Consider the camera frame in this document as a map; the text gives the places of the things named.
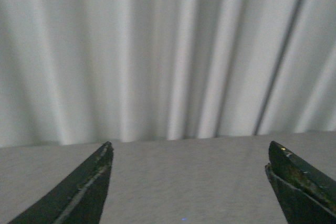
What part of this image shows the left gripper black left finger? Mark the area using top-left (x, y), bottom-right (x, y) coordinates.
top-left (10, 142), bottom-right (113, 223)

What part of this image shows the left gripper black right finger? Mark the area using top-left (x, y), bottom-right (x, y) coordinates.
top-left (265, 141), bottom-right (335, 223)

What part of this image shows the white pleated curtain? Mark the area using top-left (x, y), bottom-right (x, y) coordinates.
top-left (1, 0), bottom-right (335, 147)

